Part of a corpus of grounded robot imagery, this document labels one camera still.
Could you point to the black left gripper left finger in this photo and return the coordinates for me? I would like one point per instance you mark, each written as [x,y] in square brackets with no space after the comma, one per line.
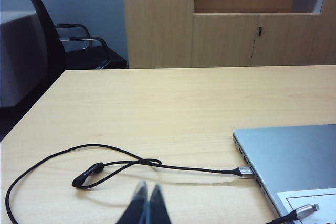
[136,208]

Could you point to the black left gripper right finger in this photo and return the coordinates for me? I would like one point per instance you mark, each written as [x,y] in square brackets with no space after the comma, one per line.
[158,208]

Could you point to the silver Dell laptop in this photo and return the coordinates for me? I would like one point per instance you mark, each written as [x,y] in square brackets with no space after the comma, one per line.
[288,155]

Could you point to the white sticker red lettering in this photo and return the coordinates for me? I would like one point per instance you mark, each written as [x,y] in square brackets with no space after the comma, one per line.
[309,197]

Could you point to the light wooden cabinet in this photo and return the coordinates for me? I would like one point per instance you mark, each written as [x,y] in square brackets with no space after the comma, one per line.
[157,24]

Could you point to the grey low furniture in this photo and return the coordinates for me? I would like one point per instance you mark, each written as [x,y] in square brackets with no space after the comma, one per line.
[18,58]

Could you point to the black office chair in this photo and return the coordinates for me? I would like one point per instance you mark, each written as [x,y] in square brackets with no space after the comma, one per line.
[48,32]

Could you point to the black cabinet door key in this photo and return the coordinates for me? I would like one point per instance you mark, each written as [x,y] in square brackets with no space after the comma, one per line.
[260,31]

